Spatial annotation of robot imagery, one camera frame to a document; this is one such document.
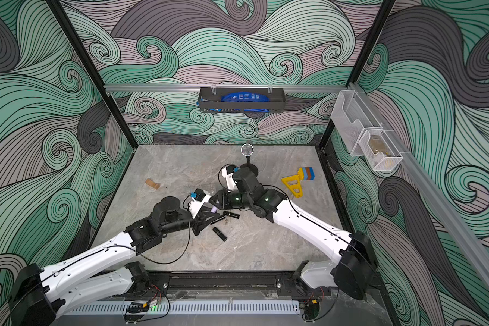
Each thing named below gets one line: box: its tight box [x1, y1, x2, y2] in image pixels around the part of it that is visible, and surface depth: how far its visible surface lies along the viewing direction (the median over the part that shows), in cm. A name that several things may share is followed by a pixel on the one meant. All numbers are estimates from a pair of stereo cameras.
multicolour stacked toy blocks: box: [301, 167, 316, 181], surface depth 106 cm
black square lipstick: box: [211, 226, 228, 242], surface depth 87 cm
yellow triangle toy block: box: [281, 167, 304, 199], surface depth 107 cm
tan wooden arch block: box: [145, 178, 161, 190], surface depth 105 cm
